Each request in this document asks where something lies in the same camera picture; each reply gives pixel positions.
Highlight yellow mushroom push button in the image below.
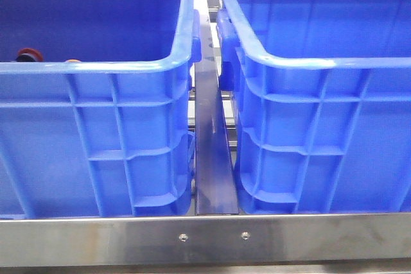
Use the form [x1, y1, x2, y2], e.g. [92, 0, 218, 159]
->
[65, 59, 81, 63]

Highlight red mushroom push button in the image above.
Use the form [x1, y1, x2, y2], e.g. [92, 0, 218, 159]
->
[15, 47, 44, 62]

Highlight metal divider bar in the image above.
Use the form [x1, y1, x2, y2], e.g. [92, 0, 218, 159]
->
[195, 11, 240, 216]

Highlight left blue plastic crate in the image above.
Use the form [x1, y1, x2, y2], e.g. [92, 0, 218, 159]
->
[1, 0, 201, 220]

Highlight blue plastic crate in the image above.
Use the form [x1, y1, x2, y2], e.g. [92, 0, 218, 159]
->
[1, 0, 201, 220]
[218, 0, 410, 214]

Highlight right blue plastic crate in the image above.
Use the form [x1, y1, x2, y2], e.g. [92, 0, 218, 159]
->
[218, 0, 410, 214]

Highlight left rail screw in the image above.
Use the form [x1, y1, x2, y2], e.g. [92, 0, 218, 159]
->
[179, 234, 188, 242]

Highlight rail screw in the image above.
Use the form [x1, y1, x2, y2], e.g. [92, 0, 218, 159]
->
[179, 234, 188, 242]
[241, 232, 250, 241]

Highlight right rail screw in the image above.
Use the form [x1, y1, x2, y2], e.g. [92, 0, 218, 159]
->
[241, 232, 250, 241]

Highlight stainless steel front rail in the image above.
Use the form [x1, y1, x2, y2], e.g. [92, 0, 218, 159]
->
[1, 213, 410, 267]

